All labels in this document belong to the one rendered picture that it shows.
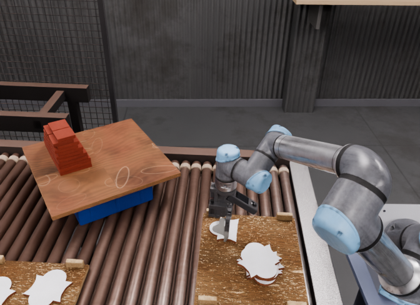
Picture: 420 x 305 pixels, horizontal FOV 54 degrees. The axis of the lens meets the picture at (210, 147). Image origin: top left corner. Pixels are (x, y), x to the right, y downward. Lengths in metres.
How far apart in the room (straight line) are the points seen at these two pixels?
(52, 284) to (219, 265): 0.53
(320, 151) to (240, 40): 3.05
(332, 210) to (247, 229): 0.65
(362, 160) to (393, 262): 0.29
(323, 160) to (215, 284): 0.55
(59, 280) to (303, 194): 0.99
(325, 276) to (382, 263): 0.38
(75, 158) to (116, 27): 2.54
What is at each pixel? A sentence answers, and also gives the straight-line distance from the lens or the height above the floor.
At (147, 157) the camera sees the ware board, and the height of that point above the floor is 1.04.
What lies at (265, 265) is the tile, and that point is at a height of 1.00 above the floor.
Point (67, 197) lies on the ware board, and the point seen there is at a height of 1.04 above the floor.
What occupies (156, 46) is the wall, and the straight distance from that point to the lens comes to 4.09.
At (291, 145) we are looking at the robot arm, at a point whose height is 1.38.
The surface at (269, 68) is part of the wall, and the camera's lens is 4.23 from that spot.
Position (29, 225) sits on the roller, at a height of 0.92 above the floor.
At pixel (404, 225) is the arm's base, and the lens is 1.46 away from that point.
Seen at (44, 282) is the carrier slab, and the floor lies 0.95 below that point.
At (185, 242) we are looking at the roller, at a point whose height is 0.92.
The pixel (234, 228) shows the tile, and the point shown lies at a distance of 1.53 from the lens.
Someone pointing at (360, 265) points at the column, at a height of 0.87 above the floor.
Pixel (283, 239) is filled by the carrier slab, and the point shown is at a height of 0.94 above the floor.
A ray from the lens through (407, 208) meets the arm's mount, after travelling 1.55.
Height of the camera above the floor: 2.02
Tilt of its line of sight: 34 degrees down
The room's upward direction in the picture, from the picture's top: 1 degrees clockwise
